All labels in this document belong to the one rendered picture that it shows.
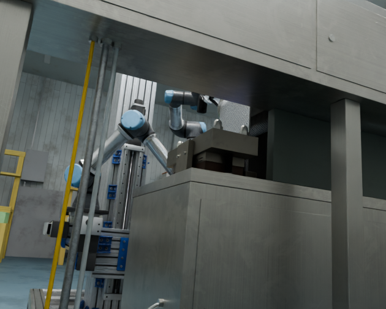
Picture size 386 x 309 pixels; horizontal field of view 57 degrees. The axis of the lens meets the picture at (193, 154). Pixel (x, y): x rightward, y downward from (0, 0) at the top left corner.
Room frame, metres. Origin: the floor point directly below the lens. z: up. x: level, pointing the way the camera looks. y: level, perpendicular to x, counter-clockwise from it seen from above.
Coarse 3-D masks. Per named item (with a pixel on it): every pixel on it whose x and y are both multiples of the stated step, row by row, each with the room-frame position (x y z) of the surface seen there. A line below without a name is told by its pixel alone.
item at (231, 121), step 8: (232, 112) 1.30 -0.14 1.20; (240, 112) 1.24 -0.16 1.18; (248, 112) 1.19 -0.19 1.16; (224, 120) 1.36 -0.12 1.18; (232, 120) 1.29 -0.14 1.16; (240, 120) 1.24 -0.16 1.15; (248, 120) 1.19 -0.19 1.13; (224, 128) 1.35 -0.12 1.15; (232, 128) 1.29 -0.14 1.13; (248, 128) 1.18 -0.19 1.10
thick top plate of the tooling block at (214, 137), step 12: (204, 132) 1.05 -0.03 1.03; (216, 132) 1.00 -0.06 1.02; (228, 132) 1.02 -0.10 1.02; (204, 144) 1.04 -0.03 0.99; (216, 144) 1.00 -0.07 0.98; (228, 144) 1.02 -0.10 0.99; (240, 144) 1.03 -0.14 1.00; (252, 144) 1.05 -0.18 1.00; (168, 156) 1.35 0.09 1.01; (240, 156) 1.08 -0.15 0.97; (252, 156) 1.07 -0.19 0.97
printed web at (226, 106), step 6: (222, 102) 1.39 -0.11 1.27; (228, 102) 1.34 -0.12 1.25; (234, 102) 1.29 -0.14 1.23; (222, 108) 1.38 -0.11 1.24; (228, 108) 1.33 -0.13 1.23; (234, 108) 1.29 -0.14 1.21; (222, 114) 1.37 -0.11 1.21; (258, 114) 1.34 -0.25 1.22; (264, 114) 1.30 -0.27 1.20; (252, 120) 1.38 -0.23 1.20; (258, 120) 1.34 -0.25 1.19; (264, 120) 1.30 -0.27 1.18; (252, 126) 1.37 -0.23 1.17; (258, 126) 1.34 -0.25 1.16; (264, 126) 1.30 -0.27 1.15; (252, 132) 1.38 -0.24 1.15; (258, 132) 1.35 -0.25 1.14; (264, 132) 1.32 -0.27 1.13
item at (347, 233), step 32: (0, 0) 0.61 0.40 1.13; (0, 32) 0.61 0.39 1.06; (0, 64) 0.62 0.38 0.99; (0, 96) 0.62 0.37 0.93; (0, 128) 0.63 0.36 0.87; (352, 128) 0.96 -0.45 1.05; (0, 160) 0.64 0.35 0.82; (352, 160) 0.96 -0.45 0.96; (352, 192) 0.96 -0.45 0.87; (352, 224) 0.96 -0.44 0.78; (352, 256) 0.96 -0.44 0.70; (352, 288) 0.96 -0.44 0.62
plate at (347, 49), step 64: (64, 0) 0.62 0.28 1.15; (128, 0) 0.67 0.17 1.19; (192, 0) 0.73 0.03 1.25; (256, 0) 0.79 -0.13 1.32; (320, 0) 0.87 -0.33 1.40; (128, 64) 0.86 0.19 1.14; (192, 64) 0.83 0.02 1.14; (256, 64) 0.80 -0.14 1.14; (320, 64) 0.87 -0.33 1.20; (384, 64) 0.97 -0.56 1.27; (384, 128) 1.18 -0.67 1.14
